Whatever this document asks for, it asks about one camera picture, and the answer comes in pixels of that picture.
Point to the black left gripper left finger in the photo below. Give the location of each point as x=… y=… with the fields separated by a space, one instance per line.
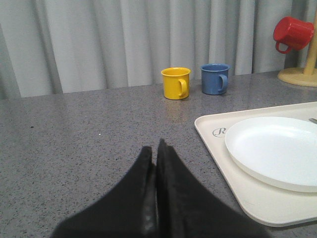
x=127 y=211

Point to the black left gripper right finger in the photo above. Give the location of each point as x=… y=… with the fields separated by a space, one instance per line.
x=186 y=209

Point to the white round plate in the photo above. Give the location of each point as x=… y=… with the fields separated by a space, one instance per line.
x=279 y=151

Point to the silver metal fork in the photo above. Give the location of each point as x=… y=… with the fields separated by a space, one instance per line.
x=313 y=120

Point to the cream rabbit print tray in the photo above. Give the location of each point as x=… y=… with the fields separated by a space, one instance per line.
x=264 y=203

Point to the yellow enamel mug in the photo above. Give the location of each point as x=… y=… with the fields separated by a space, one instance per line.
x=176 y=82

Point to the blue enamel mug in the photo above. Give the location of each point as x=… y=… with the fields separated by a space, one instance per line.
x=214 y=78

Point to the wooden mug tree stand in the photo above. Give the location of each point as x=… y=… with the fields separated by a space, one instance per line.
x=304 y=76

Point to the grey pleated curtain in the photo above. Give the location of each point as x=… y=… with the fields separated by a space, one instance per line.
x=61 y=46

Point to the red enamel mug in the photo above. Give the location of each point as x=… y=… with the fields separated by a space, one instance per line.
x=292 y=34

